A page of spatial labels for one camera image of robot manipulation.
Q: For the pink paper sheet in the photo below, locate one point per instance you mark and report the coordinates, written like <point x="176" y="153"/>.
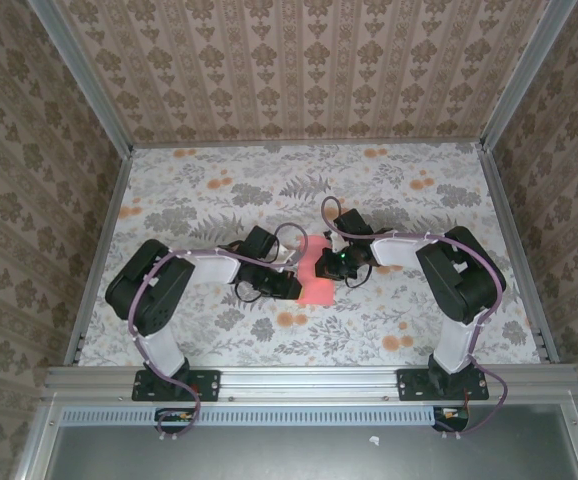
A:
<point x="314" y="292"/>

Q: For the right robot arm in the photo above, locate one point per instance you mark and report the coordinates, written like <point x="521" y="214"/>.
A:
<point x="464" y="280"/>

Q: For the small white scrap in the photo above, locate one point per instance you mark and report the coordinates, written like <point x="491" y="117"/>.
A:
<point x="374" y="440"/>

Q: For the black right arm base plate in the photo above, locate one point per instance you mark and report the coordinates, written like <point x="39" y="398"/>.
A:
<point x="409" y="385"/>

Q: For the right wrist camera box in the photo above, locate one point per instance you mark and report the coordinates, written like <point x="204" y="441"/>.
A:
<point x="333" y="241"/>

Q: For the aluminium crossbar rail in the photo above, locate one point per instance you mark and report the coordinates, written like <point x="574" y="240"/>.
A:
<point x="309" y="382"/>

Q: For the black connector board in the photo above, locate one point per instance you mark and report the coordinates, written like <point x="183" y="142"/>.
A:
<point x="174" y="420"/>
<point x="451" y="419"/>

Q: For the aluminium side rail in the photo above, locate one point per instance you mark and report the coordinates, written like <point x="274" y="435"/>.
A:
<point x="96" y="260"/>
<point x="519" y="225"/>

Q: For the aluminium frame post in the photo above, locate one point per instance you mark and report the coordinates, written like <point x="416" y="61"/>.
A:
<point x="84" y="85"/>
<point x="524" y="75"/>

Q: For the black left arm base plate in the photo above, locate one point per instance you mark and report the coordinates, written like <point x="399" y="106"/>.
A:
<point x="209" y="385"/>

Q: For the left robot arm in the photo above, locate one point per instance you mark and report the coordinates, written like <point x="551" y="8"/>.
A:
<point x="149" y="290"/>

